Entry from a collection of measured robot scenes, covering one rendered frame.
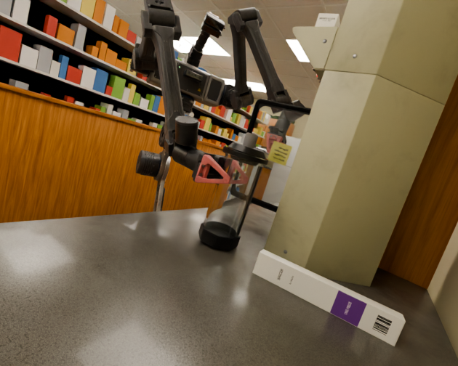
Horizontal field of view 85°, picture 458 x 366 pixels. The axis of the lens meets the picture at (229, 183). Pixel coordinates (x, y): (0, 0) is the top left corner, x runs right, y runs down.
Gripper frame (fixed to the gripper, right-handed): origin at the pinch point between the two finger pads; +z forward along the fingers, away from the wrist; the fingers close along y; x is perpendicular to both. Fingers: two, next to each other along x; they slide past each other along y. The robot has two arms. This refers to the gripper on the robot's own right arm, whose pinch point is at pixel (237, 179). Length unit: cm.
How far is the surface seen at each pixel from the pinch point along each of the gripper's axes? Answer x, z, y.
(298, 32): -38.3, -3.9, 10.5
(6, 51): -7, -239, 22
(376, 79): -30.5, 17.5, 10.2
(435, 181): -17, 39, 46
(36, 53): -14, -239, 41
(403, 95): -30.1, 23.3, 15.7
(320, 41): -36.7, 2.5, 10.4
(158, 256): 16.2, -0.4, -17.9
